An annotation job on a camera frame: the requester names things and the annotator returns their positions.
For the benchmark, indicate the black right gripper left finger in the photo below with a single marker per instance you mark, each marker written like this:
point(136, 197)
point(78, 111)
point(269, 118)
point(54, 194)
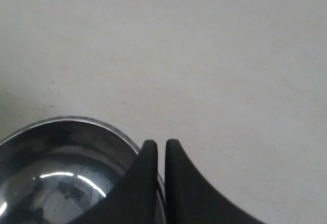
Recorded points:
point(133, 199)

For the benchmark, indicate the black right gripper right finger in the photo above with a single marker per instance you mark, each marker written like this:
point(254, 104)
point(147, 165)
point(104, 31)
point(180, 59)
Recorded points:
point(190, 198)

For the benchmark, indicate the plain steel bowl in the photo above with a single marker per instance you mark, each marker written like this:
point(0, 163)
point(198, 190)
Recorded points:
point(54, 171)

